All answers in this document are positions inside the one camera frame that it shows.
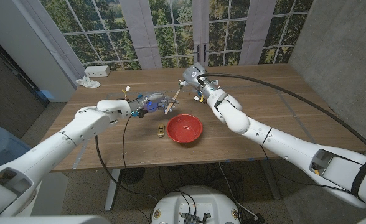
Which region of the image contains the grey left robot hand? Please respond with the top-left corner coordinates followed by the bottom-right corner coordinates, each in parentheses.
top-left (137, 91), bottom-right (180, 113)

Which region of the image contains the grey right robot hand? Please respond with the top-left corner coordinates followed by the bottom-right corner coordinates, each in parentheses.
top-left (179, 62), bottom-right (220, 94)

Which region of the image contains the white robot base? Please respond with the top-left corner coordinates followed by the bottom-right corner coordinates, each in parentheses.
top-left (151, 185), bottom-right (242, 224)

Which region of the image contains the red bowl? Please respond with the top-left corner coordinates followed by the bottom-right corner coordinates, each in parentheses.
top-left (166, 113), bottom-right (204, 144)

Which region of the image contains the white power strip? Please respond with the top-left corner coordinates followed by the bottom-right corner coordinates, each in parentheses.
top-left (84, 65), bottom-right (111, 78)

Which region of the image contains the crumpled white tissue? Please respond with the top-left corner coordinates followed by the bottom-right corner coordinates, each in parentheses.
top-left (75, 75), bottom-right (101, 89)

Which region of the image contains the printed window backdrop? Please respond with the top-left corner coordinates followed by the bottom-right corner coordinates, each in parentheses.
top-left (39, 0), bottom-right (314, 71)

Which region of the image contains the black round floor fan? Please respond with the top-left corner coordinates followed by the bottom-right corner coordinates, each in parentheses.
top-left (120, 167), bottom-right (146, 186)

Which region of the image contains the blue grey bin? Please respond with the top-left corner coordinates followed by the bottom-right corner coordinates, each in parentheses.
top-left (0, 124), bottom-right (34, 175)

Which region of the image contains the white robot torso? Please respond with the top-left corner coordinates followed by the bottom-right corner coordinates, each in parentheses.
top-left (0, 214), bottom-right (366, 224)

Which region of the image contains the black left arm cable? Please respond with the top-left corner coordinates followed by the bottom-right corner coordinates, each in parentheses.
top-left (94, 114), bottom-right (159, 203)

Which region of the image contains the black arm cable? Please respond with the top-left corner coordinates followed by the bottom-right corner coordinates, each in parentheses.
top-left (94, 114), bottom-right (159, 203)
top-left (197, 73), bottom-right (366, 162)

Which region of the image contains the black floor cable tangle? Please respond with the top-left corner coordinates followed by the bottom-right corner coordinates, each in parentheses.
top-left (157, 164), bottom-right (243, 195)

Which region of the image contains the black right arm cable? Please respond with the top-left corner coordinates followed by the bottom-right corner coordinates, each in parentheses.
top-left (197, 73), bottom-right (366, 162)

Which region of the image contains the white floor cable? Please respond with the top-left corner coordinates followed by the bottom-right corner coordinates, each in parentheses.
top-left (218, 162), bottom-right (253, 219)

